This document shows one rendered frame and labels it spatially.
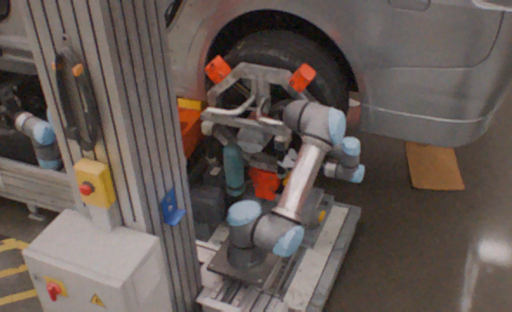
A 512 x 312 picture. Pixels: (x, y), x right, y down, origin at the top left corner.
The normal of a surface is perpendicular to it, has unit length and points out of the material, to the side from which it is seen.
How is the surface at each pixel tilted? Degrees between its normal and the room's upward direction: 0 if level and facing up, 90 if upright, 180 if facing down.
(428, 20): 90
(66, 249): 0
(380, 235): 0
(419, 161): 1
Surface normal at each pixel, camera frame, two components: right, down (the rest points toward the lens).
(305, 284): -0.04, -0.79
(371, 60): -0.37, 0.59
